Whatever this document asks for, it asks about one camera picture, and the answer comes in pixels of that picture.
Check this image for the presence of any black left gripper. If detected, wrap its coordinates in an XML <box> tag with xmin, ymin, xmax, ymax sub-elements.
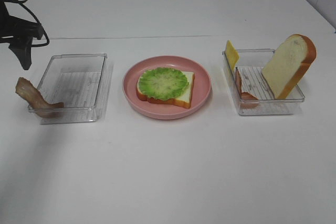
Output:
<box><xmin>1</xmin><ymin>0</ymin><xmax>44</xmax><ymax>70</ymax></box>

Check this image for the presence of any brown bacon strip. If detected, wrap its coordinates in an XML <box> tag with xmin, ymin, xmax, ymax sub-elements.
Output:
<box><xmin>15</xmin><ymin>77</ymin><xmax>64</xmax><ymax>118</ymax></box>

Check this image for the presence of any green lettuce leaf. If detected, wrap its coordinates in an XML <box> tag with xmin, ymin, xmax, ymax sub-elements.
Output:
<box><xmin>137</xmin><ymin>67</ymin><xmax>194</xmax><ymax>101</ymax></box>

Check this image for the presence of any bread slice tray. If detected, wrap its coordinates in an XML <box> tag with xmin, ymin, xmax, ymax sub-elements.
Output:
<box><xmin>261</xmin><ymin>34</ymin><xmax>317</xmax><ymax>100</ymax></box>
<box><xmin>135</xmin><ymin>68</ymin><xmax>195</xmax><ymax>109</ymax></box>

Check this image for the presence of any yellow cheese slice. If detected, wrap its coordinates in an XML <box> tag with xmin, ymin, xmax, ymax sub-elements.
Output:
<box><xmin>224</xmin><ymin>40</ymin><xmax>239</xmax><ymax>72</ymax></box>

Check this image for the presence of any pink bacon strip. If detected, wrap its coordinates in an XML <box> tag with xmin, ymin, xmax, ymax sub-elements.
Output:
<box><xmin>235</xmin><ymin>67</ymin><xmax>259</xmax><ymax>109</ymax></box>

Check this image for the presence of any left clear plastic tray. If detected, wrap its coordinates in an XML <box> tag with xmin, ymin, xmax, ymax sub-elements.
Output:
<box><xmin>28</xmin><ymin>54</ymin><xmax>113</xmax><ymax>124</ymax></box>

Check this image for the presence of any clear plastic tray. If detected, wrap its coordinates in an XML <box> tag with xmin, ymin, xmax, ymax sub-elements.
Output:
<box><xmin>222</xmin><ymin>49</ymin><xmax>305</xmax><ymax>115</ymax></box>
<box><xmin>28</xmin><ymin>54</ymin><xmax>113</xmax><ymax>124</ymax></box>

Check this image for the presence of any pink round plate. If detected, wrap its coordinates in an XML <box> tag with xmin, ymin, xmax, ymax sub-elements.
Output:
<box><xmin>123</xmin><ymin>56</ymin><xmax>212</xmax><ymax>120</ymax></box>

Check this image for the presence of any right clear plastic tray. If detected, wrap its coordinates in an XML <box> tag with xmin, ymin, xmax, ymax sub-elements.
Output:
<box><xmin>222</xmin><ymin>49</ymin><xmax>305</xmax><ymax>115</ymax></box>

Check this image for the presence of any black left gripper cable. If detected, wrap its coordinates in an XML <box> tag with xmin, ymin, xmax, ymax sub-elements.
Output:
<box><xmin>1</xmin><ymin>0</ymin><xmax>50</xmax><ymax>48</ymax></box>

